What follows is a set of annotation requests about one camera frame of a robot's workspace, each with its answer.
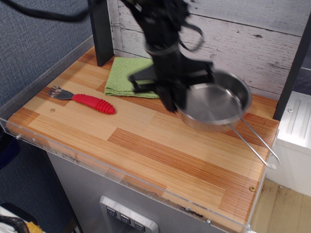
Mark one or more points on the grey cabinet with button panel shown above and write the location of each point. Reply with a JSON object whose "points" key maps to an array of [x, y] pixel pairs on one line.
{"points": [[84, 189]]}

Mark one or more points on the yellow object bottom left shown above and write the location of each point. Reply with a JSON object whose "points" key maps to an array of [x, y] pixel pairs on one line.
{"points": [[33, 228]]}

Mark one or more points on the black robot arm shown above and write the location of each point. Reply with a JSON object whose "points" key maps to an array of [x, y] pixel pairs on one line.
{"points": [[161, 21]]}

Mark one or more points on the clear acrylic guard rail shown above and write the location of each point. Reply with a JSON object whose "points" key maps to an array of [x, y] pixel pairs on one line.
{"points": [[212, 177]]}

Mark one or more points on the green folded cloth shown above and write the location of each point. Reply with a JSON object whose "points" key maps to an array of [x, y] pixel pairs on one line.
{"points": [[118, 83]]}

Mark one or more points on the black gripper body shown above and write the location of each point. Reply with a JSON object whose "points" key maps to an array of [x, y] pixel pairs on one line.
{"points": [[170, 68]]}

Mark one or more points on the stainless steel pot with handle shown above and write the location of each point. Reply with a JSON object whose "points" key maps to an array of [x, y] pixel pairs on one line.
{"points": [[219, 106]]}

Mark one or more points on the fork with red handle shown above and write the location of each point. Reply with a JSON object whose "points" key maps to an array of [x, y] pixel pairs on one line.
{"points": [[90, 101]]}

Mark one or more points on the dark grey vertical post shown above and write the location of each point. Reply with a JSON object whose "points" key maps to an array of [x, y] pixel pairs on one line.
{"points": [[100, 23]]}

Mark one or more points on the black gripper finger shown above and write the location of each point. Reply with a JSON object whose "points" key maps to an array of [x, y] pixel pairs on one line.
{"points": [[200, 74], [166, 98]]}

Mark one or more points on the white appliance at right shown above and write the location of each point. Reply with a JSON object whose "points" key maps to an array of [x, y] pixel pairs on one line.
{"points": [[293, 146]]}

